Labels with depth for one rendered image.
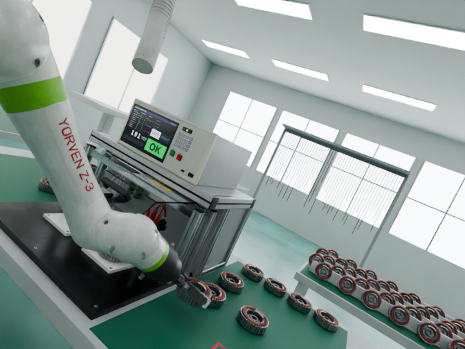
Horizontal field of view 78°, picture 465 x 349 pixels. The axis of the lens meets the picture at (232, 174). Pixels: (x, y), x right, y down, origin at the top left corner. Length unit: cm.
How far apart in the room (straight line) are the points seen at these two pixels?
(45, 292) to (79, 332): 16
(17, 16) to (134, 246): 43
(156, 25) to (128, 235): 203
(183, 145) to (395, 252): 651
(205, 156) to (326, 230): 633
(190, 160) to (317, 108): 666
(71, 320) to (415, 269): 694
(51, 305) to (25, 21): 69
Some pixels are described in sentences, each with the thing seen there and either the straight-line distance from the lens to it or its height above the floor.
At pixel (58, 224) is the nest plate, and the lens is 124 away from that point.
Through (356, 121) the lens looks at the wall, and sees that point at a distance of 743.
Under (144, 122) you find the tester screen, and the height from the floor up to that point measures 124.
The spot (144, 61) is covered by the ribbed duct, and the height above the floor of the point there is 160.
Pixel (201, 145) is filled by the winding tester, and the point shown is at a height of 126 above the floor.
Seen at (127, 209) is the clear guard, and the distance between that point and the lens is 87.
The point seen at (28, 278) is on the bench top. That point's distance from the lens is 101.
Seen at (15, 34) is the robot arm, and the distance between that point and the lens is 47.
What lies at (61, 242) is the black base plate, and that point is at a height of 77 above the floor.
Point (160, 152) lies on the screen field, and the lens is 117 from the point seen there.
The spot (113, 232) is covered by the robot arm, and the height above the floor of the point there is 103.
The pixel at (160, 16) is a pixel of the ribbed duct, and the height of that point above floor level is 197.
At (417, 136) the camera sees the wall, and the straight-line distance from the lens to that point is 741.
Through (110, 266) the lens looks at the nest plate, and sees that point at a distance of 106.
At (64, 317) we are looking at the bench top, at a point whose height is 74.
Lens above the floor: 130
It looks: 5 degrees down
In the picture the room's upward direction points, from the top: 24 degrees clockwise
